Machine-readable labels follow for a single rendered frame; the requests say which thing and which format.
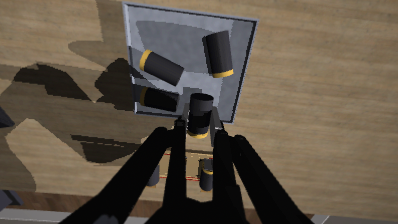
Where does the black battery with gold top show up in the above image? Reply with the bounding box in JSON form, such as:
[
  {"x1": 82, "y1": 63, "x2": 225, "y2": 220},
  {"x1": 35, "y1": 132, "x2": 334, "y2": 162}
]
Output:
[
  {"x1": 205, "y1": 30, "x2": 233, "y2": 78},
  {"x1": 199, "y1": 162, "x2": 213, "y2": 191},
  {"x1": 139, "y1": 49, "x2": 184, "y2": 87},
  {"x1": 140, "y1": 87, "x2": 180, "y2": 113},
  {"x1": 146, "y1": 164, "x2": 159, "y2": 187},
  {"x1": 187, "y1": 93, "x2": 214, "y2": 139}
]

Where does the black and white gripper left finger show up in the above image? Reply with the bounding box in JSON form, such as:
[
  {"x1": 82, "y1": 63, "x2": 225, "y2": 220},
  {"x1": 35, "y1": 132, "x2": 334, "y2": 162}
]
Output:
[{"x1": 58, "y1": 103, "x2": 190, "y2": 224}]

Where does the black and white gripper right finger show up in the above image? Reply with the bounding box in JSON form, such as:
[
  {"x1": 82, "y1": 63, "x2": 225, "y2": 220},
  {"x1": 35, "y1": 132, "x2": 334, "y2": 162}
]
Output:
[{"x1": 209, "y1": 106, "x2": 314, "y2": 224}]

